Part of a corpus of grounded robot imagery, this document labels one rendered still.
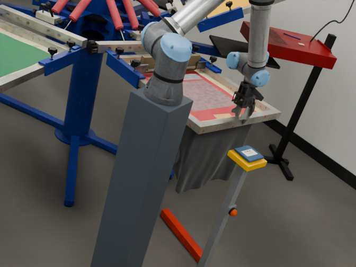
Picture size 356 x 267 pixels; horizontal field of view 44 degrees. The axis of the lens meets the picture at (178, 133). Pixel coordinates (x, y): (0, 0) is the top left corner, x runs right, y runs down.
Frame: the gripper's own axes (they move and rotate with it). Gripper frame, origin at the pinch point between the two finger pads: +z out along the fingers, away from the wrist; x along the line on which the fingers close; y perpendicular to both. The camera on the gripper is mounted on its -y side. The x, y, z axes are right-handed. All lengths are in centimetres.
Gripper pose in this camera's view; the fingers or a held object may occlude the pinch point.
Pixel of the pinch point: (241, 118)
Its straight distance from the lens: 215.2
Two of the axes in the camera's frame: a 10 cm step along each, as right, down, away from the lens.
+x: 6.1, 5.0, -6.1
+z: -2.4, 8.5, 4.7
